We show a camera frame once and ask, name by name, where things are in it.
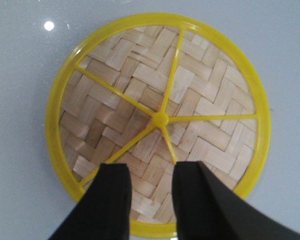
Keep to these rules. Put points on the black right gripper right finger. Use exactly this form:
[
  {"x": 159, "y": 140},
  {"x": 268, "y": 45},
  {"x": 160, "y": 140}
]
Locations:
[{"x": 206, "y": 209}]

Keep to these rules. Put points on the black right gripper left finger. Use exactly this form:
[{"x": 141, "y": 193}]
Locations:
[{"x": 103, "y": 213}]

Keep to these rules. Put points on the woven bamboo steamer lid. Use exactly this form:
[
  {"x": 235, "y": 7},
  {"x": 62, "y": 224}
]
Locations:
[{"x": 150, "y": 90}]

